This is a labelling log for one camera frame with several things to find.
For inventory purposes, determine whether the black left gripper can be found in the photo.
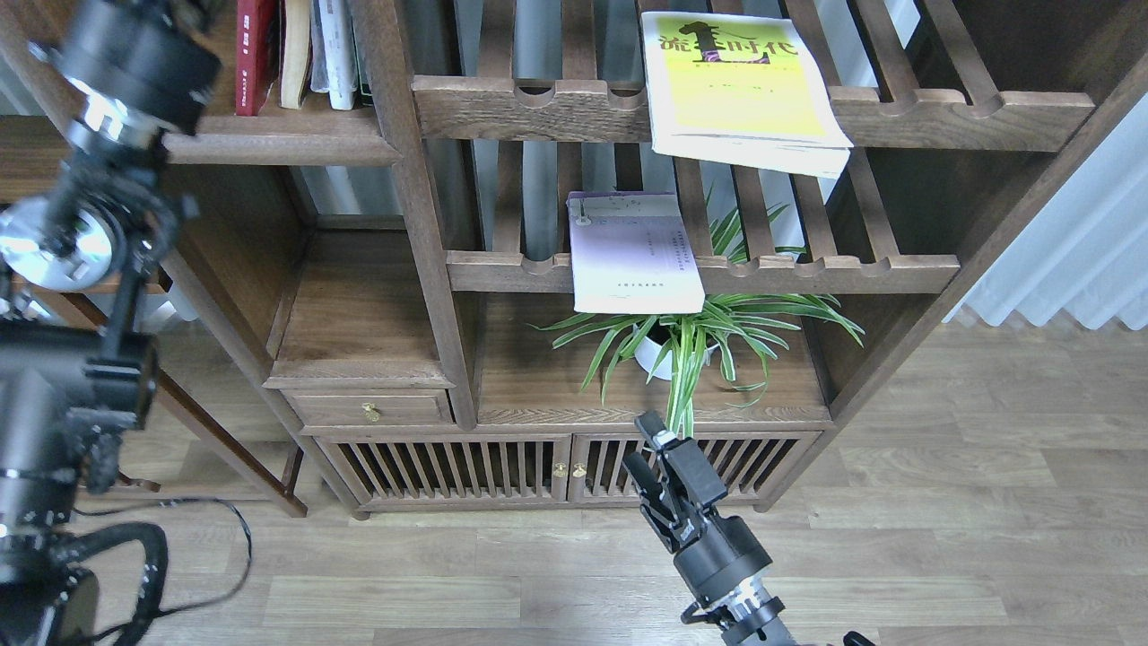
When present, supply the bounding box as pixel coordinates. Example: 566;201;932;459
54;1;222;135

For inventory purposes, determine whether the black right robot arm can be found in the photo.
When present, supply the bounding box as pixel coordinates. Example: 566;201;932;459
623;410;796;645

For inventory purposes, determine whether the yellow cover book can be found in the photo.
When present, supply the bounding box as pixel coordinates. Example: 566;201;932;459
639;11;853;179

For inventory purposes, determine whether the red cover book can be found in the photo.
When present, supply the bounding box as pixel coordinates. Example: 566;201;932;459
234;1;279;116

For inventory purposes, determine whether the tan spine upright book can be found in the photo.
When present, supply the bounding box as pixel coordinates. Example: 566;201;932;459
278;1;312;109

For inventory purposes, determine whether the white curtain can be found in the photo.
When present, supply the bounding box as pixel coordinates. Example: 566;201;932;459
944;98;1147;330

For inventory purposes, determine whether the green spine upright book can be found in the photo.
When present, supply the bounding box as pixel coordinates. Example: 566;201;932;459
356;52;374;106

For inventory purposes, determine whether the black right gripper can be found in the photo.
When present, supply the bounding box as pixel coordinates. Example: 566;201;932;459
623;410;771;607

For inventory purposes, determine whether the pale purple book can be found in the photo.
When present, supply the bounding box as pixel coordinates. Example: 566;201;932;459
567;190;705;316

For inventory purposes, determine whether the white plant pot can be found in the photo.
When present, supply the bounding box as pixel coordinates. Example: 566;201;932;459
634;322;718;381

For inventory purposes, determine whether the brass drawer knob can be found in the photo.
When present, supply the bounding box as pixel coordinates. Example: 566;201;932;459
360;402;382;423

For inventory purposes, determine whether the green spider plant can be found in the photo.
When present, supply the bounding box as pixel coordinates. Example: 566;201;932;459
538;184;866;488

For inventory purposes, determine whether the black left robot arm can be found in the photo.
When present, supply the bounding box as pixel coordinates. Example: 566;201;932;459
1;1;224;645

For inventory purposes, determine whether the dark wooden bookshelf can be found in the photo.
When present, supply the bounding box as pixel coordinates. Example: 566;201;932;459
164;1;1145;517

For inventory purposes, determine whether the wooden side shelf unit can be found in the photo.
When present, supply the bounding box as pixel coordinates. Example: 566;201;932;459
3;139;308;528

